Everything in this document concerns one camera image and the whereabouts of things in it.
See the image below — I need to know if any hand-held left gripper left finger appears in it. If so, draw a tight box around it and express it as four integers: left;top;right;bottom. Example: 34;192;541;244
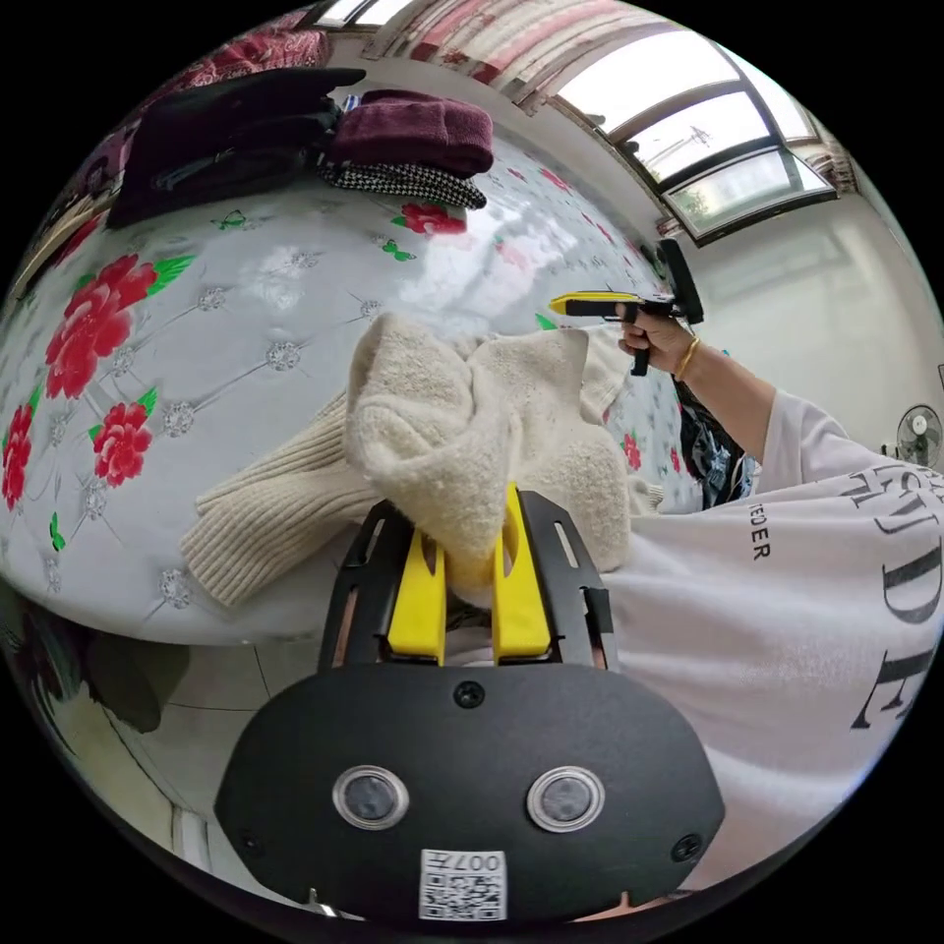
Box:
387;526;448;667

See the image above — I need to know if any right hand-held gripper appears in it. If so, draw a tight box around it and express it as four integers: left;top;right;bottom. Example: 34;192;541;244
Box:
550;290;685;379

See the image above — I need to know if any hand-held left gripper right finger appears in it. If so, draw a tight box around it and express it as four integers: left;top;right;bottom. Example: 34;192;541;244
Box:
492;482;554;664

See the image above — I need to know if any beige long sleeve sweater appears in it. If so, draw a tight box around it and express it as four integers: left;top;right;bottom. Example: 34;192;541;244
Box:
179;310;667;611

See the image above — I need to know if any person's right forearm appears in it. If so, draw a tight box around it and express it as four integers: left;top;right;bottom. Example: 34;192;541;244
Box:
674;337;785;467

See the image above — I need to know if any person's right hand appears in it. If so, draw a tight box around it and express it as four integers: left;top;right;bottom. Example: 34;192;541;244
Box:
619;315;700;382

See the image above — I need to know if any window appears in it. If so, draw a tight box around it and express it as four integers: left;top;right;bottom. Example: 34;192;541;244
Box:
554;29;844;250

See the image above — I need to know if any person's body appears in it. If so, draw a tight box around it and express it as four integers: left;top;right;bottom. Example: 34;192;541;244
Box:
603;388;944;890

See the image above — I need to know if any pink striped curtain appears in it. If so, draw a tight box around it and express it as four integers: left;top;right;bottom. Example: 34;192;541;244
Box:
383;0;698;116

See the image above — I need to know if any bed with floral sheet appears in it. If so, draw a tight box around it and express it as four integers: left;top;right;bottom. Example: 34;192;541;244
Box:
0;123;711;652

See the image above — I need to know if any standing fan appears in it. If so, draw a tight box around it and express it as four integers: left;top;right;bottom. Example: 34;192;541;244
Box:
880;402;944;475

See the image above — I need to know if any pile of clothes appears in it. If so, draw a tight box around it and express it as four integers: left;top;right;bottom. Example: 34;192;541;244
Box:
105;67;497;231

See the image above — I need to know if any red patterned blanket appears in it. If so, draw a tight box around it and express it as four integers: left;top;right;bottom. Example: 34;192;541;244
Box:
182;28;331;89

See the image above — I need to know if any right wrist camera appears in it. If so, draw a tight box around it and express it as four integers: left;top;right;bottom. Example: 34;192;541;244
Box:
656;238;705;327

